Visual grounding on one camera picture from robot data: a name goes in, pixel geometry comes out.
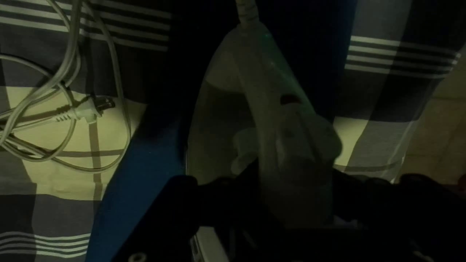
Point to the white clothes iron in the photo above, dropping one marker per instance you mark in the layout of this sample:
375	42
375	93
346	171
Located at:
271	120

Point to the blue cloth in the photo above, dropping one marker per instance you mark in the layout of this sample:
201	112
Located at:
140	183

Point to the plaid bed comforter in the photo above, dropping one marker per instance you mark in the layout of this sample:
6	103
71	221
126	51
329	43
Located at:
48	212

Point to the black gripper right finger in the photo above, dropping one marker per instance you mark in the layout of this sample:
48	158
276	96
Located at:
397	218

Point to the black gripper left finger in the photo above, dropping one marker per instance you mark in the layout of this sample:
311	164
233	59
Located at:
169	222

